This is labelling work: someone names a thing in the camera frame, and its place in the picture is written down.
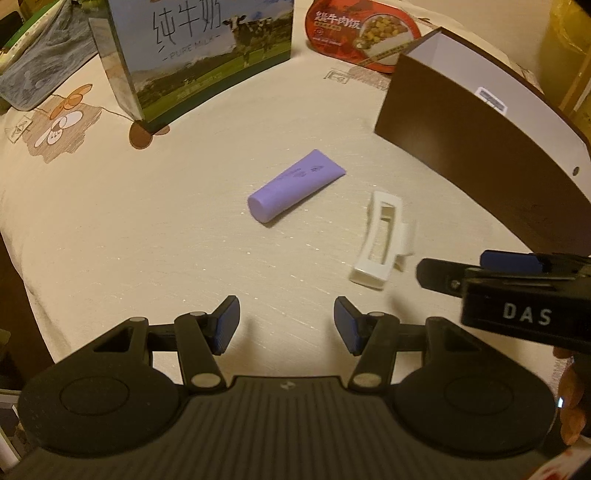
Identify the cream printed tablecloth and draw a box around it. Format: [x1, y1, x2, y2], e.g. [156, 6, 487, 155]
[0, 28, 591, 374]

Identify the yellow plastic bag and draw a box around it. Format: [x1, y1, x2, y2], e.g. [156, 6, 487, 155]
[538, 0, 591, 121]

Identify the purple tube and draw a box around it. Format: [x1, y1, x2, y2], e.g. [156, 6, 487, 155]
[247, 148, 347, 225]

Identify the red instant meal bowl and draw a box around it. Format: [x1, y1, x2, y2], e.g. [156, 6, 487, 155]
[305, 0, 424, 76]

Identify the white red printed packet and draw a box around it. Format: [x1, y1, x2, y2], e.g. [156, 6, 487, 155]
[540, 450, 591, 480]

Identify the green white box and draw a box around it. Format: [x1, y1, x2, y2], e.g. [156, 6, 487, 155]
[0, 0, 65, 51]

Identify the person's right hand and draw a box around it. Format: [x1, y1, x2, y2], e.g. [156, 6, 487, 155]
[551, 345, 591, 446]

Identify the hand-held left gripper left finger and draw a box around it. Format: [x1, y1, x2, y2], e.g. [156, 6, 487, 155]
[92, 295, 242, 389]

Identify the white hair claw clip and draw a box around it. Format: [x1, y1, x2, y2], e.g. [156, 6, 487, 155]
[348, 189, 417, 291]

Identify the brown cardboard box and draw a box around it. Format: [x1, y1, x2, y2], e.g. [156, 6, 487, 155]
[374, 27, 591, 260]

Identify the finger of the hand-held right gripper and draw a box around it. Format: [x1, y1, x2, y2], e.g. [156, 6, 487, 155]
[479, 249, 591, 278]
[416, 257, 591, 297]

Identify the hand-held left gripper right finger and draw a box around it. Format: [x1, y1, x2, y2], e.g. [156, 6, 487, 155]
[333, 296, 484, 391]

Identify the grey blue cloth bundle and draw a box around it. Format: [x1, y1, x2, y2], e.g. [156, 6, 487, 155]
[0, 14, 100, 112]

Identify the milk carton box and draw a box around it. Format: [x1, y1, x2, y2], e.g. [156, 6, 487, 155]
[88, 0, 297, 133]

